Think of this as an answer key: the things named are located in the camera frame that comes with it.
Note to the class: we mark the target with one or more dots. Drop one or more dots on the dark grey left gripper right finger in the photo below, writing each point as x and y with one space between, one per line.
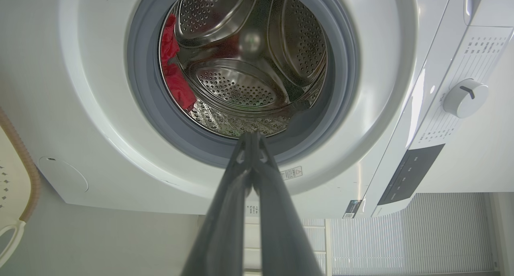
281 227

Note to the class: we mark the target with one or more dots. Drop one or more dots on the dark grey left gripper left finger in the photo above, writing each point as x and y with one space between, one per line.
225 219

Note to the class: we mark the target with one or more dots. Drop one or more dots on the red garment with white trim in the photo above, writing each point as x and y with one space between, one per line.
176 83

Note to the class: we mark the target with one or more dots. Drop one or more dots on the stainless steel washing machine drum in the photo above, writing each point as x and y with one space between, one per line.
241 87

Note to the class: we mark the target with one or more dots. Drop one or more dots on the dark grey control panel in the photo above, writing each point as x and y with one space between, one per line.
409 175

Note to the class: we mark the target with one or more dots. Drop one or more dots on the beige perforated laundry basket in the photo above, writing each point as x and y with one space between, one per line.
12 167

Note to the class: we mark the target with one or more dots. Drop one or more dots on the small printed text sticker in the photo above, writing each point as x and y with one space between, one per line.
253 209

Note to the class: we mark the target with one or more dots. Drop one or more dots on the grey warning sticker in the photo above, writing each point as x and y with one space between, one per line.
291 173

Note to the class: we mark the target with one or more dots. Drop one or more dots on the dark brand label sticker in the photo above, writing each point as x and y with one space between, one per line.
353 209

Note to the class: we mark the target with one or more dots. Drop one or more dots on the grey rubber door gasket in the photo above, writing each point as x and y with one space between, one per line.
148 107

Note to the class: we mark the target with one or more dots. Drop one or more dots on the round white filter cover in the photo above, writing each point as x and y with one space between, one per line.
64 175

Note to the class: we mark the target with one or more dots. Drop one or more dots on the white front-load washing machine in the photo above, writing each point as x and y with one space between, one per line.
100 87

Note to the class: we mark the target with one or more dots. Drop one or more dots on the white round program knob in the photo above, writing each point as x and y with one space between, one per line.
466 99

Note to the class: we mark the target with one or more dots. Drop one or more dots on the white detergent drawer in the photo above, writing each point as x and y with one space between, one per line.
494 7

